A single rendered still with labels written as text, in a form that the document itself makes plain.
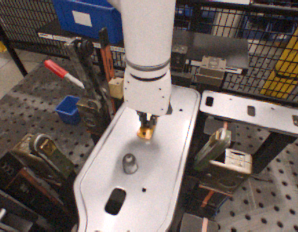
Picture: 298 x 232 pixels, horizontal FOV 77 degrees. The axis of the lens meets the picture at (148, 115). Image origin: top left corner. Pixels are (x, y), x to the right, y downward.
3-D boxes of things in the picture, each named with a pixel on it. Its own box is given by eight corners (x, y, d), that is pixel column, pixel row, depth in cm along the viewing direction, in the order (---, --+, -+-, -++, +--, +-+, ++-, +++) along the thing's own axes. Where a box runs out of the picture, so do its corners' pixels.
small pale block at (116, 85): (129, 153, 80) (118, 85, 52) (121, 151, 80) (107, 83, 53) (132, 146, 82) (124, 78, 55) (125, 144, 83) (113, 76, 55)
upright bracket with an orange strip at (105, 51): (123, 146, 82) (101, 32, 45) (119, 145, 82) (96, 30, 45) (125, 141, 84) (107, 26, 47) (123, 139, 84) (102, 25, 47)
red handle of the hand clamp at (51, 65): (97, 103, 48) (40, 63, 44) (95, 107, 49) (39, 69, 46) (105, 92, 50) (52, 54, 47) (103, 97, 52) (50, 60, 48)
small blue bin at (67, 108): (77, 128, 89) (72, 115, 82) (60, 122, 91) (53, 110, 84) (90, 112, 96) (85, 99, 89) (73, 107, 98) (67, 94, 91)
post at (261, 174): (267, 181, 72) (318, 137, 50) (236, 172, 74) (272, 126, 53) (265, 166, 76) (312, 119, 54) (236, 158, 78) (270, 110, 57)
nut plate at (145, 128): (150, 139, 48) (150, 137, 47) (135, 135, 48) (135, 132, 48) (159, 116, 53) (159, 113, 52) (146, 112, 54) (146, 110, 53)
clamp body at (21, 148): (87, 222, 63) (39, 172, 35) (58, 210, 65) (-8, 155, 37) (101, 195, 68) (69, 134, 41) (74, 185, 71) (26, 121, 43)
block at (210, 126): (212, 188, 70) (240, 148, 49) (183, 179, 72) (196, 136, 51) (215, 166, 76) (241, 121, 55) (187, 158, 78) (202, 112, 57)
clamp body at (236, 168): (214, 228, 61) (263, 188, 35) (179, 215, 64) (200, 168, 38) (217, 201, 67) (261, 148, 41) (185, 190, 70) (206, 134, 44)
